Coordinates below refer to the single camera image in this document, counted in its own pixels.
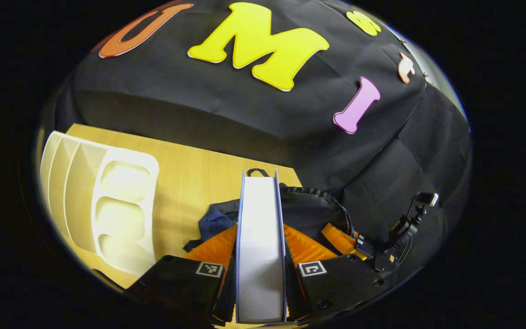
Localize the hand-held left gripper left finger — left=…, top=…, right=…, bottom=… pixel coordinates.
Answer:
left=137, top=224, right=239, bottom=327

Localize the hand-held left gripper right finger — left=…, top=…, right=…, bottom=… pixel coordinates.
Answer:
left=283, top=224, right=399, bottom=323

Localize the blue schoolbag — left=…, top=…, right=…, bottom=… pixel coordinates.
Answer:
left=183, top=168, right=360, bottom=255

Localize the grey-blue book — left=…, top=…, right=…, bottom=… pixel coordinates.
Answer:
left=235, top=169, right=289, bottom=324

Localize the white plastic bookshelf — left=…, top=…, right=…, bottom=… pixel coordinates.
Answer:
left=39, top=130, right=160, bottom=277

